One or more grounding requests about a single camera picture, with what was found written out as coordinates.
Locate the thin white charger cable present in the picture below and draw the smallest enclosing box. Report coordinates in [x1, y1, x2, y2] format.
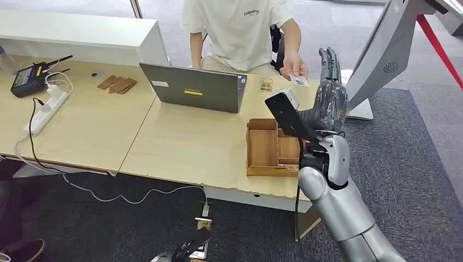
[43, 57, 74, 96]

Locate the white ID card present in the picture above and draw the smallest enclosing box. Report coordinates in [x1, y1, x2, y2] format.
[288, 74, 310, 88]

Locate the metal pole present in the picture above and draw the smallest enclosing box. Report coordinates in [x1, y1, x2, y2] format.
[129, 0, 144, 19]

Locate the brown wooden board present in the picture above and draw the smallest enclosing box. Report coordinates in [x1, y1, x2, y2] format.
[117, 79, 138, 96]
[97, 75, 118, 91]
[108, 76, 132, 94]

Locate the white power cable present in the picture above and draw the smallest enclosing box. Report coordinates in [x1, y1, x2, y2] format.
[14, 134, 210, 218]

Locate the black handheld controller with antennas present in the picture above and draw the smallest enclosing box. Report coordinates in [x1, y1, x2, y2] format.
[10, 55, 73, 98]

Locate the clear plastic bottle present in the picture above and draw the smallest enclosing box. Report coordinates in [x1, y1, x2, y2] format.
[0, 45, 19, 75]

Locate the bystander person's leg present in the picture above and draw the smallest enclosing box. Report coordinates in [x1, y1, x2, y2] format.
[0, 159, 46, 262]

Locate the white kiosk stand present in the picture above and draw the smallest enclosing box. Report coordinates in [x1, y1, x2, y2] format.
[340, 0, 463, 121]

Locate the person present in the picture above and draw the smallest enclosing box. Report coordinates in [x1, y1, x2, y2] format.
[180, 0, 308, 81]

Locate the white charger plug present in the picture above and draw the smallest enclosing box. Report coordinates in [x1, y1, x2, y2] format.
[46, 84, 63, 100]

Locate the black power cable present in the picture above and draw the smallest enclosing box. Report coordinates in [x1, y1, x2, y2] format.
[28, 97, 68, 176]

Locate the grey stand base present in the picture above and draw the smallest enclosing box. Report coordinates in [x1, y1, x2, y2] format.
[434, 7, 463, 36]

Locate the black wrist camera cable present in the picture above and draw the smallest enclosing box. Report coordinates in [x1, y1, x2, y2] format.
[293, 137, 306, 242]

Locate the person's left hand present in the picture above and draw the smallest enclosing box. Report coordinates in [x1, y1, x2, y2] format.
[279, 52, 308, 81]

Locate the white power strip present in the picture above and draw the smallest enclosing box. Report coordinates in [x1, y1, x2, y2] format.
[23, 90, 70, 136]

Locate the grey laptop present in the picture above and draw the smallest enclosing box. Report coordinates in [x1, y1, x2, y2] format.
[139, 62, 248, 114]

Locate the wooden organiser tray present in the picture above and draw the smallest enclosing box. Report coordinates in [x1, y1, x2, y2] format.
[246, 118, 308, 178]

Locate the dark grey rug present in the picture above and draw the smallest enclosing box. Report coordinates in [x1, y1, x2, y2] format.
[0, 87, 463, 262]

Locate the red strap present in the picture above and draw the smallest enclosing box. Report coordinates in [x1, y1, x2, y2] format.
[415, 14, 463, 91]

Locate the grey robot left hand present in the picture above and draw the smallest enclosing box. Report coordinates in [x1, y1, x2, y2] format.
[171, 236, 213, 262]

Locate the black chair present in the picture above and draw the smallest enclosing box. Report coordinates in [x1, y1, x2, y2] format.
[269, 24, 288, 73]

